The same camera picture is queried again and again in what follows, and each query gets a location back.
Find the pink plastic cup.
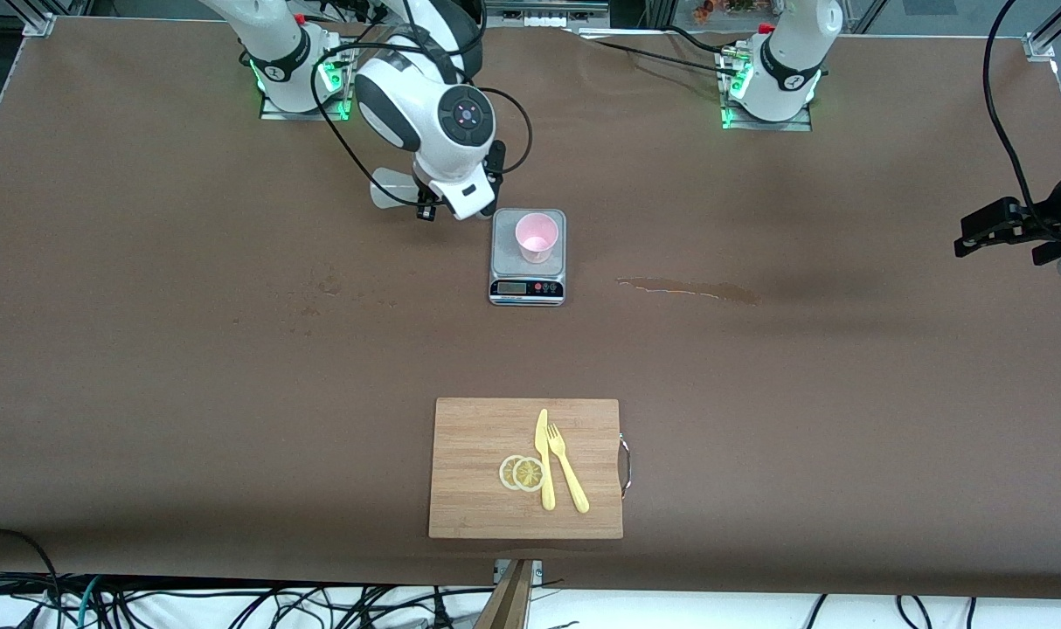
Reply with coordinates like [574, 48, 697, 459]
[515, 212, 559, 265]

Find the silver digital kitchen scale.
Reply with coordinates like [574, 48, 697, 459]
[489, 208, 568, 307]

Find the white power strip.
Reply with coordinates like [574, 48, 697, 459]
[482, 0, 610, 29]

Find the wooden cutting board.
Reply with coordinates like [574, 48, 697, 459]
[428, 397, 632, 540]

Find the yellow plastic knife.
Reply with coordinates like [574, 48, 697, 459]
[535, 408, 556, 511]

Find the yellow plastic fork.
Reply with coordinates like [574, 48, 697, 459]
[546, 423, 591, 515]

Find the brown paper table cover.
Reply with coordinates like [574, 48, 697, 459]
[0, 17, 1061, 600]

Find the wooden strip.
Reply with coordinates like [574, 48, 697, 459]
[474, 559, 536, 629]

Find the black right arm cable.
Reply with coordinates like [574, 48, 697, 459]
[310, 39, 533, 176]

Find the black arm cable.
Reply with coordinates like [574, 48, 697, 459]
[983, 0, 1051, 232]
[310, 39, 533, 176]

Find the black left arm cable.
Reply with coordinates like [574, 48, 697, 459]
[983, 0, 1051, 232]

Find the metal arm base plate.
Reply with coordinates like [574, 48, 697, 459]
[721, 44, 813, 132]
[260, 35, 354, 121]

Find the black base cable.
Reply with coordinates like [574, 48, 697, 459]
[574, 33, 745, 79]
[666, 24, 737, 58]

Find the teal floor cable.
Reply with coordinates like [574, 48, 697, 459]
[54, 575, 103, 629]

